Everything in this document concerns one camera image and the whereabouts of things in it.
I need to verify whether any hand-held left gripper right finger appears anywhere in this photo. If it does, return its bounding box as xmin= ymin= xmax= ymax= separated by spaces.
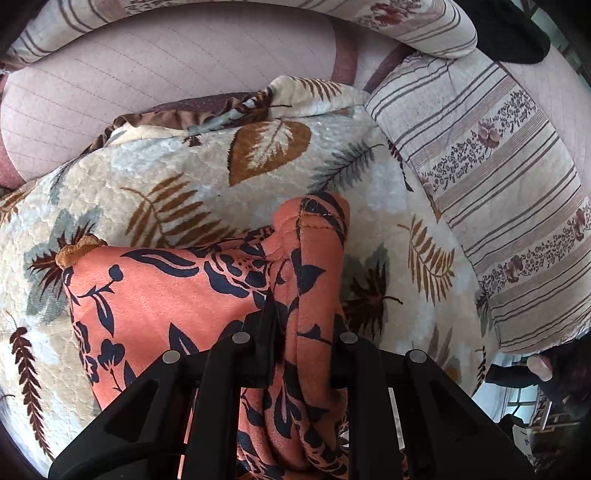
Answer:
xmin=330 ymin=330 xmax=527 ymax=480

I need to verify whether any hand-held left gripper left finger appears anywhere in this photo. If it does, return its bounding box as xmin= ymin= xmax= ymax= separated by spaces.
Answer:
xmin=48 ymin=291 xmax=278 ymax=480

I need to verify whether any orange floral garment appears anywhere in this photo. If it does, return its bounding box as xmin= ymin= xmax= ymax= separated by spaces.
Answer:
xmin=55 ymin=191 xmax=407 ymax=480

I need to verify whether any person's right hand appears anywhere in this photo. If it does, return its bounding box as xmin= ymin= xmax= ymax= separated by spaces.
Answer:
xmin=527 ymin=353 xmax=555 ymax=383

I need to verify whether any brown leaf print blanket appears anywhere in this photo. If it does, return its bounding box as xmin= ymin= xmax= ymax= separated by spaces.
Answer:
xmin=0 ymin=74 xmax=497 ymax=467

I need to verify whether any pink quilted bed sheet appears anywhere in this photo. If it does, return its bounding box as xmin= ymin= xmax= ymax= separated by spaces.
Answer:
xmin=0 ymin=14 xmax=591 ymax=190

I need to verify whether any black cloth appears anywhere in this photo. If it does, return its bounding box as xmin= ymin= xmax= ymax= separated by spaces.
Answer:
xmin=466 ymin=0 xmax=552 ymax=65

